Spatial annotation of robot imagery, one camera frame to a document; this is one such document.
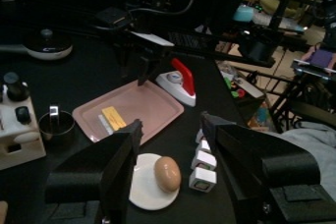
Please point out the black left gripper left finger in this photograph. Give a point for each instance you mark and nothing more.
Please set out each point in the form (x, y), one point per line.
(93, 172)

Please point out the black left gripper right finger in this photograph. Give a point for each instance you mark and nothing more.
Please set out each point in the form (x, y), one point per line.
(267, 169)

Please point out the black frame post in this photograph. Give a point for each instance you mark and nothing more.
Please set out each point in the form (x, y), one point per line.
(286, 0)

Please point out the black white toy pot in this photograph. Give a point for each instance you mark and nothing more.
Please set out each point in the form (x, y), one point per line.
(49, 46)

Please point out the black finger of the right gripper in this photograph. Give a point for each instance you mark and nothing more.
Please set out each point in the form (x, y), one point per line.
(147, 69)
(125, 64)

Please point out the box of colourful toys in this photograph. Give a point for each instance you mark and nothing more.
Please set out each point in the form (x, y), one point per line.
(241, 90)

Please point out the pink rectangular tray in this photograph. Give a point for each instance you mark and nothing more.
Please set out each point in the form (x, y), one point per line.
(145, 110)

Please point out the purple box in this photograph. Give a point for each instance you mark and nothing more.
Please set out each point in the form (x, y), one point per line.
(322, 58)

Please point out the white round plate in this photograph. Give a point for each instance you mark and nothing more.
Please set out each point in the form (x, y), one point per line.
(145, 185)

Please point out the white red toy iron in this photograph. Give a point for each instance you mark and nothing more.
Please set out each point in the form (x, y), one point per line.
(182, 85)

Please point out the black cup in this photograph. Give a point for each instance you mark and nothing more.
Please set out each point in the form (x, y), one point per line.
(57, 124)

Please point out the teal cup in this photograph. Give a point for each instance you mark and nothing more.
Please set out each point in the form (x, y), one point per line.
(243, 14)

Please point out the black knob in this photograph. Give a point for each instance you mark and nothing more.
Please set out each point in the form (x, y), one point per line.
(23, 115)

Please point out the white cube block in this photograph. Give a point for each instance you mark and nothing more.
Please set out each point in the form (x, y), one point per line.
(203, 179)
(203, 145)
(199, 135)
(205, 159)

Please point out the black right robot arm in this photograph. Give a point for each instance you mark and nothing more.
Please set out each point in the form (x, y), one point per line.
(197, 43)

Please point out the brown toy egg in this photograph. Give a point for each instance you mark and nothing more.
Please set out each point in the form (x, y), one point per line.
(167, 174)

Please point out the small white grey strip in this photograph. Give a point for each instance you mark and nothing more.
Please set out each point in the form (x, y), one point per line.
(106, 125)

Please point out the grey cloth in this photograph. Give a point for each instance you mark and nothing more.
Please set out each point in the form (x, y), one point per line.
(313, 149)

